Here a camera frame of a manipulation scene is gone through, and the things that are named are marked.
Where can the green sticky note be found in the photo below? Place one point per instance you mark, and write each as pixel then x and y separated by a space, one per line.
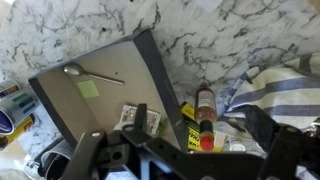
pixel 88 89

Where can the silver metal spoon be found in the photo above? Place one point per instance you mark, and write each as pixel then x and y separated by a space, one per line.
pixel 78 71

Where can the small green wrapper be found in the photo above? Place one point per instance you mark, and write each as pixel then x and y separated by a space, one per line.
pixel 163 125

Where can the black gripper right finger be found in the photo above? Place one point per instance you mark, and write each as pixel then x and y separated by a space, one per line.
pixel 263 128

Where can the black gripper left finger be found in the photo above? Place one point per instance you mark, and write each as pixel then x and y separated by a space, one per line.
pixel 141 116

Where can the yellow printed packet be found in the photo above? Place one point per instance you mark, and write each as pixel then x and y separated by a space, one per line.
pixel 191 130

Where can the small white round bottle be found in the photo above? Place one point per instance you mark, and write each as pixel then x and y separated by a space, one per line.
pixel 237 145

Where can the white printed food packet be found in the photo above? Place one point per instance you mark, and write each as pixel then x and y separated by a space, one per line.
pixel 128 115

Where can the red-capped hot sauce bottle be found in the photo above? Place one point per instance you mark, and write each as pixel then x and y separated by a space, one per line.
pixel 205 110

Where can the blue striped cloth towel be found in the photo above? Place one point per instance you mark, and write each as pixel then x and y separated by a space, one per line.
pixel 280 96

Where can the blue cardboard shoe box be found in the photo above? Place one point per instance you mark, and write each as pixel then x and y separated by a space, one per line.
pixel 110 63

